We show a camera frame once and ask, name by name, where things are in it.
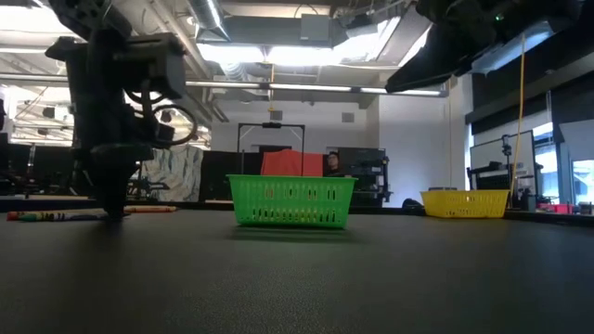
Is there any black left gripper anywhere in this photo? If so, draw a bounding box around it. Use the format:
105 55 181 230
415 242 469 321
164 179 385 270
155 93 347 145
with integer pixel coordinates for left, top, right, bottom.
45 28 154 219

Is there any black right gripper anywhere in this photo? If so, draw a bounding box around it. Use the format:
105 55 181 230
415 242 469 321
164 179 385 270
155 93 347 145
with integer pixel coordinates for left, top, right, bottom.
384 0 525 94

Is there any orange crayon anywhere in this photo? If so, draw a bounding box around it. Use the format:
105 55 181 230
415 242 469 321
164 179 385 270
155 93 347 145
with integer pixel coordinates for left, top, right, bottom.
123 205 178 214

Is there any green crayon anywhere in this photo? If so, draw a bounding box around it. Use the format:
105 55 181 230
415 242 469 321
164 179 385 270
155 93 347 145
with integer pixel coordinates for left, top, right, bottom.
18 210 111 223

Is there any green plastic basket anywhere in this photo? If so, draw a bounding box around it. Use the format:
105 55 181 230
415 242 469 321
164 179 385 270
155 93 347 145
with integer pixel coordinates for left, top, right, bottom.
226 173 357 230

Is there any blue white patterned sheet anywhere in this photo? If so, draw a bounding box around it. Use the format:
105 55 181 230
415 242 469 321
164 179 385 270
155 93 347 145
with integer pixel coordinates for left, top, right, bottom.
138 144 204 203

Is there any black partition panel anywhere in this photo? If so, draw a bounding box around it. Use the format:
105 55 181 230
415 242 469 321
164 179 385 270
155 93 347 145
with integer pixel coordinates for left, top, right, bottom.
0 143 80 196
199 150 264 201

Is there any long ceiling light strip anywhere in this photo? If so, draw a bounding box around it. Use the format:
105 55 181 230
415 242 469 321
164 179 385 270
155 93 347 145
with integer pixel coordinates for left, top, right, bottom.
0 72 447 97

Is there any black equipment rack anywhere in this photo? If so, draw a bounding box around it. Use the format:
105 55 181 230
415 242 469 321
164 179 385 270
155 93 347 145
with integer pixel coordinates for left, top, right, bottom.
337 147 391 208

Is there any person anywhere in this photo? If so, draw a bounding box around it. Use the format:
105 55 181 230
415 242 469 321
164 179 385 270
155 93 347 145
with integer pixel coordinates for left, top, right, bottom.
324 151 348 178

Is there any yellow plastic basket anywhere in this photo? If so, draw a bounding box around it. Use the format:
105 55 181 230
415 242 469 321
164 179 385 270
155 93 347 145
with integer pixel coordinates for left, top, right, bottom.
420 188 510 219

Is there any orange board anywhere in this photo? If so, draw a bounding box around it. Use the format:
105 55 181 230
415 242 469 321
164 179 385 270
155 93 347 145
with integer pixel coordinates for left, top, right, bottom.
259 148 325 177

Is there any red box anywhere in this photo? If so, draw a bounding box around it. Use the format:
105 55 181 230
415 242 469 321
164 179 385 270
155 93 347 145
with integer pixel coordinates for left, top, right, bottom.
537 201 575 214

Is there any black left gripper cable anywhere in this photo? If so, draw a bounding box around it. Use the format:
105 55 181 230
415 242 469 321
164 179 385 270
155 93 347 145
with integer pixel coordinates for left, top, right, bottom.
124 90 200 149

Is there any yellow hanging cable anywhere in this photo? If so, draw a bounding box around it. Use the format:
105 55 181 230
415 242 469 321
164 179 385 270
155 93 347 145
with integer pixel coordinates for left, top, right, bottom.
509 32 527 196

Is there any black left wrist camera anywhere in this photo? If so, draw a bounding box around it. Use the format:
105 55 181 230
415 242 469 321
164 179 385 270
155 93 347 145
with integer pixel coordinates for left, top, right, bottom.
115 32 187 101

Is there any black gantry frame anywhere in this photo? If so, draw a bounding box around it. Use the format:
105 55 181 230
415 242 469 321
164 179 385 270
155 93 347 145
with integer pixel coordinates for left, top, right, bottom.
236 122 306 176

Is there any silver ventilation duct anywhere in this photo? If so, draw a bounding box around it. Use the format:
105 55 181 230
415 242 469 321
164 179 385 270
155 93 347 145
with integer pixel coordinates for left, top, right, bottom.
185 0 233 43

